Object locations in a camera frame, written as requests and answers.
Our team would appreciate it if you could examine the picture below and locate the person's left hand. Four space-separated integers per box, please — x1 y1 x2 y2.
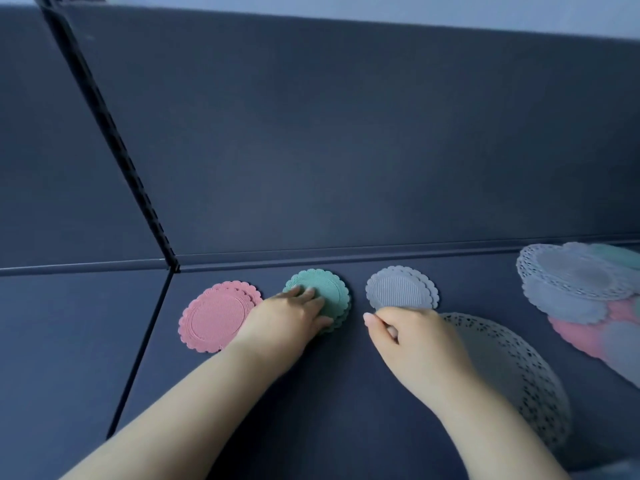
232 286 335 378

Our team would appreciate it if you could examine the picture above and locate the person's right hand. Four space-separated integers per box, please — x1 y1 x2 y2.
363 307 479 411

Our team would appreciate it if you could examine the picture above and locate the mixed pile of coasters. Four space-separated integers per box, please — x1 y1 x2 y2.
515 241 640 391

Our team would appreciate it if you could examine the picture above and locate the person's left forearm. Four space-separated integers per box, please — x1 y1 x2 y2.
59 344 291 480

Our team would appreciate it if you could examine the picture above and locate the person's right forearm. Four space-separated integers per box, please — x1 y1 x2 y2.
429 369 571 480

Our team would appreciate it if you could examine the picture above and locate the black slotted shelf upright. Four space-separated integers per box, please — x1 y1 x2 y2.
32 0 180 273

